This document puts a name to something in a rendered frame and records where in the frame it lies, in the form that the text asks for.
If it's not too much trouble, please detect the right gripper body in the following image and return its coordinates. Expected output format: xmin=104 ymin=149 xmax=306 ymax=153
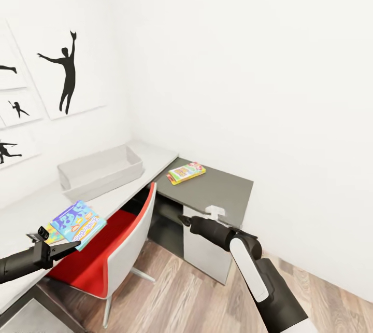
xmin=187 ymin=216 xmax=223 ymax=245

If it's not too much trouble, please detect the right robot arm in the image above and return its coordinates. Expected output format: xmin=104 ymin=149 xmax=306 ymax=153
xmin=178 ymin=206 xmax=319 ymax=333

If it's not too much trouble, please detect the board game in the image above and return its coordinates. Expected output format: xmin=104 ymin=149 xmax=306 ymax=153
xmin=49 ymin=200 xmax=106 ymax=251
xmin=167 ymin=161 xmax=206 ymax=185

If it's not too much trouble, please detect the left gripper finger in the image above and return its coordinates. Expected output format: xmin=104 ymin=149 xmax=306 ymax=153
xmin=52 ymin=247 xmax=77 ymax=261
xmin=47 ymin=241 xmax=81 ymax=263

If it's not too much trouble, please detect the jigsaw puzzle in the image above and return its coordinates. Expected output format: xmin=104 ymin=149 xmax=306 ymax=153
xmin=45 ymin=224 xmax=65 ymax=245

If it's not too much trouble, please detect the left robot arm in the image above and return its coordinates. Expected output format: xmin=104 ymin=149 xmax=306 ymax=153
xmin=0 ymin=224 xmax=81 ymax=284

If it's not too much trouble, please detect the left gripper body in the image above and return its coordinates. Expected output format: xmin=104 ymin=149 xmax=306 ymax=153
xmin=4 ymin=240 xmax=53 ymax=281

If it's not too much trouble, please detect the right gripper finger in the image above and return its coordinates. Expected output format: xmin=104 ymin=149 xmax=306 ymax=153
xmin=178 ymin=214 xmax=194 ymax=226

